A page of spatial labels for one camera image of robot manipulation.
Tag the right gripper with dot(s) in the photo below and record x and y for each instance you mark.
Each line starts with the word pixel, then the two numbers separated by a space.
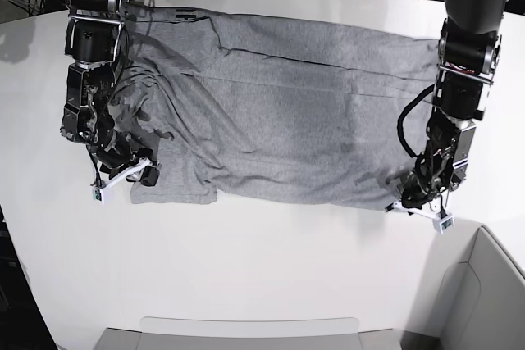
pixel 120 159

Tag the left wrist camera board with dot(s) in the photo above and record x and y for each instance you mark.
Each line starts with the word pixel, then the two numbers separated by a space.
pixel 441 224

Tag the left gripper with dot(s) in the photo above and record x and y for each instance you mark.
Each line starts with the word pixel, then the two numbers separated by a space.
pixel 413 199

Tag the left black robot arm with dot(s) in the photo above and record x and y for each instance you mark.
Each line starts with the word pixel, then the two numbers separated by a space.
pixel 468 54

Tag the grey bin at bottom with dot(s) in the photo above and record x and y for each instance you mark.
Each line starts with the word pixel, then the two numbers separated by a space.
pixel 170 333

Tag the grey T-shirt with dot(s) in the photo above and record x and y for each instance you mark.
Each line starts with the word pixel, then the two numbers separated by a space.
pixel 287 110

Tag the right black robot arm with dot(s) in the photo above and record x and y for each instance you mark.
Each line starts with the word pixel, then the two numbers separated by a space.
pixel 98 42

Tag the grey bin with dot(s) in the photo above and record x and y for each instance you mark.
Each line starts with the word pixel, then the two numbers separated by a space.
pixel 170 333
pixel 480 302

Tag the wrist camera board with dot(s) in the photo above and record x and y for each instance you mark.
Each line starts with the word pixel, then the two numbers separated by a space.
pixel 441 224
pixel 99 194

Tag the grey bin at right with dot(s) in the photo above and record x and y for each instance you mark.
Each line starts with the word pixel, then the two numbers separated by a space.
pixel 480 302

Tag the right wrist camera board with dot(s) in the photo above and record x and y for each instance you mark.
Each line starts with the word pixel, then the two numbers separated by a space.
pixel 99 194

